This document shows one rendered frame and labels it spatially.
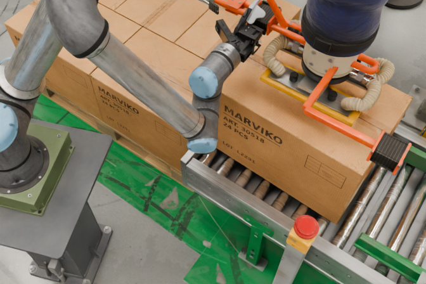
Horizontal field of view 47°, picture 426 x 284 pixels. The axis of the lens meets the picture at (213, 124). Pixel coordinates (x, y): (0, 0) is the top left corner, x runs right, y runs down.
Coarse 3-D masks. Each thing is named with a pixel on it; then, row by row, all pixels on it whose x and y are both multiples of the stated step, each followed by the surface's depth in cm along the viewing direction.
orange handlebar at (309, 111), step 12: (216, 0) 166; (240, 0) 166; (240, 12) 164; (288, 24) 160; (288, 36) 158; (300, 36) 157; (372, 60) 151; (372, 72) 149; (324, 84) 145; (312, 96) 143; (312, 108) 140; (324, 120) 138; (336, 120) 138; (348, 132) 136; (360, 132) 136; (372, 144) 134
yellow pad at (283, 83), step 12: (264, 72) 164; (288, 72) 163; (300, 72) 164; (276, 84) 161; (288, 84) 160; (300, 96) 158; (324, 96) 158; (336, 96) 155; (348, 96) 158; (324, 108) 155; (336, 108) 155; (348, 120) 153
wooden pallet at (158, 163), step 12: (48, 96) 291; (60, 96) 278; (72, 108) 286; (84, 120) 282; (96, 120) 270; (108, 132) 272; (120, 144) 273; (132, 144) 272; (144, 156) 268; (156, 156) 254; (156, 168) 266; (168, 168) 264; (180, 180) 257
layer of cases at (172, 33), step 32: (128, 0) 262; (160, 0) 263; (192, 0) 263; (224, 0) 263; (128, 32) 249; (160, 32) 249; (192, 32) 249; (64, 64) 242; (160, 64) 237; (192, 64) 237; (64, 96) 275; (96, 96) 246; (128, 96) 226; (192, 96) 226; (128, 128) 250; (160, 128) 227
